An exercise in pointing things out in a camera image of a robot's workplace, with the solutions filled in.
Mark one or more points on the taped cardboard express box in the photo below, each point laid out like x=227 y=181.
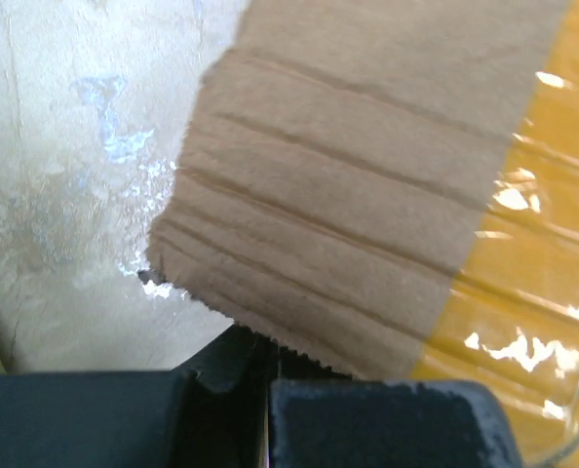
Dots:
x=392 y=189

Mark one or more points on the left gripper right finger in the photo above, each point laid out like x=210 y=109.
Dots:
x=389 y=424

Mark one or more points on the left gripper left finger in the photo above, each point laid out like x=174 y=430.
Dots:
x=205 y=412

